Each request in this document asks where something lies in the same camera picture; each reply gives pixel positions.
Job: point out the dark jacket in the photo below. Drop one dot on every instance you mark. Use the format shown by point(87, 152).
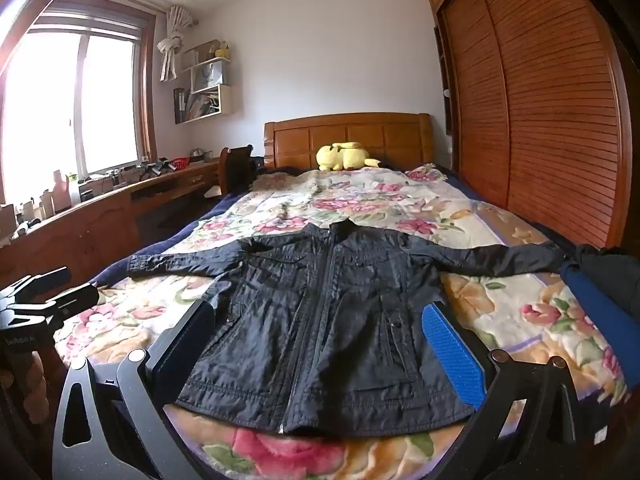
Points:
point(325, 310)

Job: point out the wooden headboard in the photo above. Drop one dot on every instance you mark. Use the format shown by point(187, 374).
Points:
point(350, 132)

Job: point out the wooden slatted wardrobe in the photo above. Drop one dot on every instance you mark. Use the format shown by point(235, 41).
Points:
point(540, 110)

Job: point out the white wall shelf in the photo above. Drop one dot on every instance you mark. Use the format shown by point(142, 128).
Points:
point(205, 90)

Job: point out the window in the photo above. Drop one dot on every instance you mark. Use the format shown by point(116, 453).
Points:
point(105, 105)

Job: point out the floral blanket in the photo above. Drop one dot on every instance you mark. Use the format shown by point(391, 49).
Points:
point(525, 320)

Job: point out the red basket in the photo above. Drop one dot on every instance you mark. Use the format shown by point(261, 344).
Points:
point(180, 163)

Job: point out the small yellow figure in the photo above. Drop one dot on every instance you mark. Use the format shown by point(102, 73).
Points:
point(222, 51)

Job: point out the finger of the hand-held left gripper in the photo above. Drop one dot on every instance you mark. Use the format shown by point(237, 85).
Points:
point(50, 280)
point(75, 300)

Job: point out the person's left hand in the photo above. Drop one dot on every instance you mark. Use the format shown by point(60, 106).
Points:
point(42, 380)

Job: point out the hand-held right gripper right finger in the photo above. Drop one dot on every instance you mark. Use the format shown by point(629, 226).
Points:
point(450, 360)

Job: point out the dark folded garment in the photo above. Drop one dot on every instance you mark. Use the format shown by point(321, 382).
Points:
point(615, 270)

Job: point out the yellow plush toy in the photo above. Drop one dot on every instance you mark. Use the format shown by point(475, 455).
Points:
point(340, 157)

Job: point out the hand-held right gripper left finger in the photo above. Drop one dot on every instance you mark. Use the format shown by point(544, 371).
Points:
point(195, 330)

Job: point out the tied white curtain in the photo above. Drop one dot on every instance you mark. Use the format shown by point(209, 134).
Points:
point(172, 45)

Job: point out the pile of desk clutter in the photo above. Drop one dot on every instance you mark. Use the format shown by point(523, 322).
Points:
point(60, 192)

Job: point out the wooden chair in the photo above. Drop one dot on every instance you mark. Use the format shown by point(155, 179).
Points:
point(235, 165)

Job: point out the wooden desk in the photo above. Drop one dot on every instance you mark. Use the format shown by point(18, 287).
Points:
point(95, 230)

